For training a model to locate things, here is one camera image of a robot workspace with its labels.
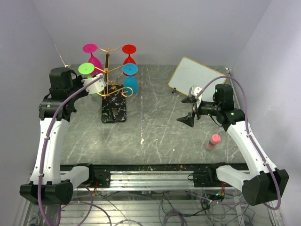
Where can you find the small pink bottle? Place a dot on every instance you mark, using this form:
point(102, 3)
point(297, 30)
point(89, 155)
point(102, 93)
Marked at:
point(214, 140)

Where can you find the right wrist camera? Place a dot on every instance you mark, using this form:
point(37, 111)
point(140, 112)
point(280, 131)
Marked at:
point(195, 95)

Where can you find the blue plastic wine glass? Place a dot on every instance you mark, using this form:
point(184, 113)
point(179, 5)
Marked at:
point(130, 82)

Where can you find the gold framed whiteboard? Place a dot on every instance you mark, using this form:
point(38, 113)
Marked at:
point(190, 73)

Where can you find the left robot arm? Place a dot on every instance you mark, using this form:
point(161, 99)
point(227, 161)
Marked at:
point(54, 112)

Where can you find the gold wine glass rack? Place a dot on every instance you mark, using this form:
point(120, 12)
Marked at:
point(113, 96)

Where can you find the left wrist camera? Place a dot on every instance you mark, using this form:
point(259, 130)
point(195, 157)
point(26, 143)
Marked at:
point(94, 84)

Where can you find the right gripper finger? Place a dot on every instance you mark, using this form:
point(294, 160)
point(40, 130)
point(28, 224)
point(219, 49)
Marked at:
point(188, 119)
point(189, 100)

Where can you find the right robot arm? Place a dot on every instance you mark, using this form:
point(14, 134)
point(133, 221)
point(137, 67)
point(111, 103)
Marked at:
point(264, 182)

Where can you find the red plastic wine glass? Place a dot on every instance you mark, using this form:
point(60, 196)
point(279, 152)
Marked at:
point(129, 49)

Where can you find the aluminium frame rail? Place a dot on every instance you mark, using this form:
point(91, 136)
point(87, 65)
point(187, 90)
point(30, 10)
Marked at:
point(127, 180)

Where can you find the green plastic wine glass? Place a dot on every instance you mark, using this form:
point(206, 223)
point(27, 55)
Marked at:
point(86, 69)

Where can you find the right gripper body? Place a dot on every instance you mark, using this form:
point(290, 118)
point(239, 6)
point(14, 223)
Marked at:
point(208, 108)

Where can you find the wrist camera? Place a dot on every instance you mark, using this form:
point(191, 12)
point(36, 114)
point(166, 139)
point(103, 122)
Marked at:
point(94, 84)
point(195, 95)

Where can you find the pink plastic wine glass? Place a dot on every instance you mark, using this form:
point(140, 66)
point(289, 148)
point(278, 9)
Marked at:
point(92, 48)

